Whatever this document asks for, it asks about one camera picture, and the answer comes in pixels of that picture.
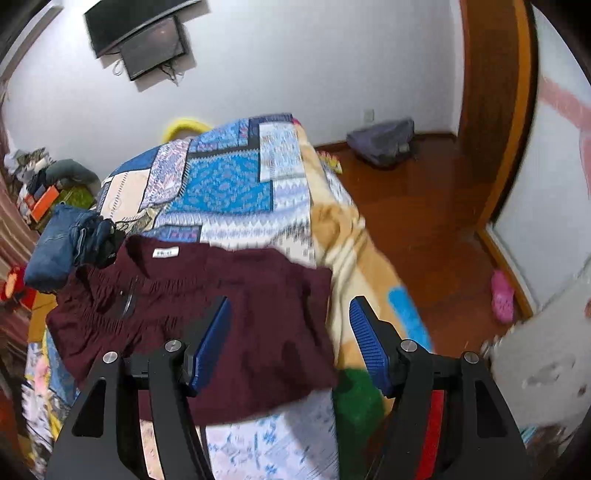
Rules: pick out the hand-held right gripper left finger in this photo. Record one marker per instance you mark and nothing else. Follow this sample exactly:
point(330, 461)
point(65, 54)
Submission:
point(210, 350)

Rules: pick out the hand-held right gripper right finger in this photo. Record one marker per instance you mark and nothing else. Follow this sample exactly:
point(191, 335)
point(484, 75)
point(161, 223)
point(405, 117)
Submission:
point(369, 341)

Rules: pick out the maroon button-up shirt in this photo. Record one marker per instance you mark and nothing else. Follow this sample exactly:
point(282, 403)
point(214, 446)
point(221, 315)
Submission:
point(258, 323)

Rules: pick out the beige printed fleece blanket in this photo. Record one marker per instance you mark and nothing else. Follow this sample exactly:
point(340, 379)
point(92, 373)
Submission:
point(360, 258)

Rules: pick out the pink slipper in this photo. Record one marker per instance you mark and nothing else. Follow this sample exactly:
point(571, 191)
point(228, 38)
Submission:
point(502, 295)

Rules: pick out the dark patterned cloth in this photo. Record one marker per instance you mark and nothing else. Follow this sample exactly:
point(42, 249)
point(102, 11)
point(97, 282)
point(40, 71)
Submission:
point(108, 244)

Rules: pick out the blue patchwork bed blanket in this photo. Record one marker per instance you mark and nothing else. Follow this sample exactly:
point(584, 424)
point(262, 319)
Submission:
point(221, 184)

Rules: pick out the white object with stickers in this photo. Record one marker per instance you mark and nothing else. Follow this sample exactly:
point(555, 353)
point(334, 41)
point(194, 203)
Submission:
point(540, 360)

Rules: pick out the yellow paw print cloth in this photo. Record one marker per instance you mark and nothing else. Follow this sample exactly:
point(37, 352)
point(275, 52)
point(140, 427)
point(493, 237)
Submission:
point(41, 314)

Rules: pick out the folded blue jeans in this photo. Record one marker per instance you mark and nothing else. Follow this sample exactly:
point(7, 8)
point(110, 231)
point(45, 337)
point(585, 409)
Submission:
point(53, 254)

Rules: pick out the grey backpack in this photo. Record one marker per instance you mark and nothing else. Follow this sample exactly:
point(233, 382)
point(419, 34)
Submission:
point(383, 141)

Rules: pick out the green patterned box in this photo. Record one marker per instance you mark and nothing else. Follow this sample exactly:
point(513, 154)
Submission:
point(81, 196)

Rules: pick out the red plush toy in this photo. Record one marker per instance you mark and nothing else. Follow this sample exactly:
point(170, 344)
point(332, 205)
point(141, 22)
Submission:
point(14, 286)

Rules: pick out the orange box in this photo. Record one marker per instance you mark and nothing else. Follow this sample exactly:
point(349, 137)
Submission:
point(45, 201)

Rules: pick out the striped red curtain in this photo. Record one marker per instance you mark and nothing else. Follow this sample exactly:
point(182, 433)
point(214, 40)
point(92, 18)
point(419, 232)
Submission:
point(14, 235)

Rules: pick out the grey stuffed cushion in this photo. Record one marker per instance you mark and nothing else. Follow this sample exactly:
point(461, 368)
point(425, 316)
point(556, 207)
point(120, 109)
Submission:
point(71, 170)

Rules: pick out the white sliding wardrobe door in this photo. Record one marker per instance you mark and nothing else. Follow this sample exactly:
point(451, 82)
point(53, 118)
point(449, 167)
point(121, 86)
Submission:
point(549, 175)

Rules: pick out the pile of clutter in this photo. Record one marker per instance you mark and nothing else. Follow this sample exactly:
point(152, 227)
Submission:
point(27, 170)

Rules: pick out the wooden door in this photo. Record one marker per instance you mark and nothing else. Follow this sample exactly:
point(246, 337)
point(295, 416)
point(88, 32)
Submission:
point(496, 106)

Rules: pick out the small black wall monitor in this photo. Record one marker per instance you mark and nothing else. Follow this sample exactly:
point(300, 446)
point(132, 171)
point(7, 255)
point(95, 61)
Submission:
point(154, 46)

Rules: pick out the large black wall television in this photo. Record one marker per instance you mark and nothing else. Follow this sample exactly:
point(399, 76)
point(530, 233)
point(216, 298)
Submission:
point(124, 21)

